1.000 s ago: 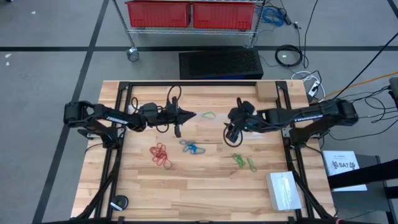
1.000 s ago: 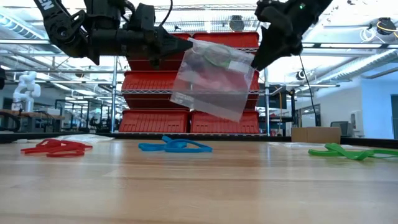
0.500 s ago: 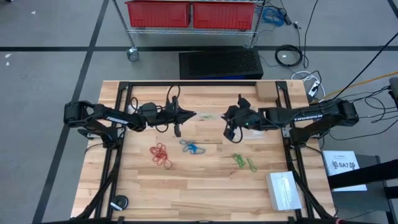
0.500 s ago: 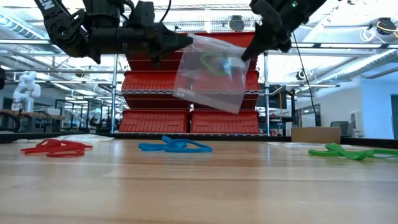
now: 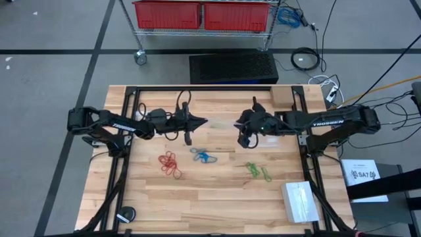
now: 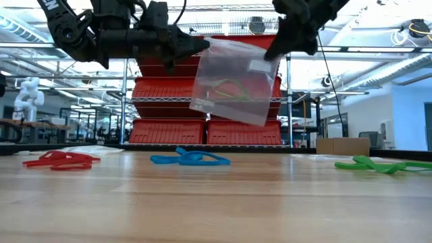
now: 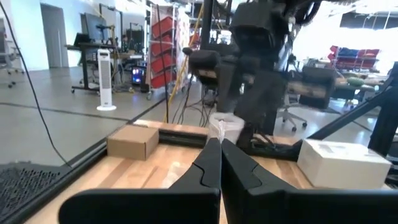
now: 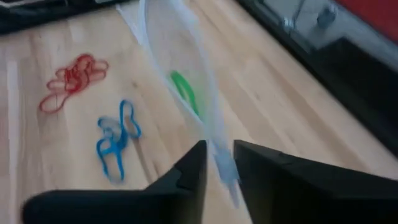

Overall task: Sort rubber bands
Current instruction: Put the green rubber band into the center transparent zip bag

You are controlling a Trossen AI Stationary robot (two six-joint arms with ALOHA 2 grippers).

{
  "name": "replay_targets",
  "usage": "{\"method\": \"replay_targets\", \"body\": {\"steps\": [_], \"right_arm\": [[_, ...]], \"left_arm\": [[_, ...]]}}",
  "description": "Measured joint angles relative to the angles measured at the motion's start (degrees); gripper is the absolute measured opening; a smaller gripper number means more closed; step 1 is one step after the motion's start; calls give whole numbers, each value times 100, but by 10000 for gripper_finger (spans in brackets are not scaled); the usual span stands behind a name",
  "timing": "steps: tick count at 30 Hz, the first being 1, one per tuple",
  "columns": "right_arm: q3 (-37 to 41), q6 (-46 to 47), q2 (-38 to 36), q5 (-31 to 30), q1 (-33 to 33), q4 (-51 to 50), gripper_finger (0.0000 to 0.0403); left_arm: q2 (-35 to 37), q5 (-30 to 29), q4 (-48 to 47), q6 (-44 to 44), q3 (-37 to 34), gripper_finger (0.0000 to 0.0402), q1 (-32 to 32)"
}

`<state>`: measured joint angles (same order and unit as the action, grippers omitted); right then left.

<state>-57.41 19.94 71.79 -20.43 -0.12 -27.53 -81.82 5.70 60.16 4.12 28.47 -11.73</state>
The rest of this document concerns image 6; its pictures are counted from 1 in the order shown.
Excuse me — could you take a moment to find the dark door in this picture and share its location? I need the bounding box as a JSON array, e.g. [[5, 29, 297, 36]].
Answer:
[[424, 103, 432, 152]]

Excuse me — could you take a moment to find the red rubber band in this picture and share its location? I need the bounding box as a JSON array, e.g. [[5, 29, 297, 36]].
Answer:
[[22, 151, 101, 167], [50, 163, 94, 171]]

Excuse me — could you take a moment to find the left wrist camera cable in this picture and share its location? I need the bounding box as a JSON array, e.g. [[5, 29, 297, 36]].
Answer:
[[173, 0, 187, 26]]

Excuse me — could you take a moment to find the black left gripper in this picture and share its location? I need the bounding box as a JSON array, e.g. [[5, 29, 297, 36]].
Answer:
[[133, 27, 211, 74]]

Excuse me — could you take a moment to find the black monitor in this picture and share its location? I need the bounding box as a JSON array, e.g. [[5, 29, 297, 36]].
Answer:
[[279, 91, 312, 119]]

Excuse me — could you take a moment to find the white wall dispenser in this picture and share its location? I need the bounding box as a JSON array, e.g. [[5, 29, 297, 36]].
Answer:
[[380, 119, 396, 149]]

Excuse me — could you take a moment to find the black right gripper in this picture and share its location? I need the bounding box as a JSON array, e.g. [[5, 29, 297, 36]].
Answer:
[[265, 0, 325, 61]]

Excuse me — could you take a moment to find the black hanging ceiling device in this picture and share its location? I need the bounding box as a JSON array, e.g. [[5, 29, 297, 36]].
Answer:
[[408, 18, 431, 38]]

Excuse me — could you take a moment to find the small brown cardboard box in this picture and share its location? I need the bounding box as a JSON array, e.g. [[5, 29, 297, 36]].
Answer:
[[316, 137, 371, 157]]

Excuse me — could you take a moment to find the red plastic storage bin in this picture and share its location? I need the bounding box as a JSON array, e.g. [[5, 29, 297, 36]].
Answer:
[[211, 33, 284, 78], [136, 55, 203, 78], [132, 76, 200, 118], [129, 118, 206, 145], [268, 76, 283, 119], [206, 118, 283, 146]]

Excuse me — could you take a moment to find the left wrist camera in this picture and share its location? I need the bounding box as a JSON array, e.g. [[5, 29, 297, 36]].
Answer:
[[140, 1, 169, 30]]

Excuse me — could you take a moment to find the long black hanging cable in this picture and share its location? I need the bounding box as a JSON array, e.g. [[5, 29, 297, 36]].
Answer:
[[317, 30, 348, 138]]

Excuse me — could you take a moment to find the round grey fan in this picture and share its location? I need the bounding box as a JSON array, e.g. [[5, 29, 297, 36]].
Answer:
[[248, 16, 267, 35]]

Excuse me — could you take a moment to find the wooden workbench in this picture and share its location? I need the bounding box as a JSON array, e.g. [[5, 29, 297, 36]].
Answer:
[[0, 117, 72, 145]]

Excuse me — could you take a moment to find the chrome wire shelf rack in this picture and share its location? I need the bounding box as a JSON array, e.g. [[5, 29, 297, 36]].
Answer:
[[119, 3, 294, 148]]

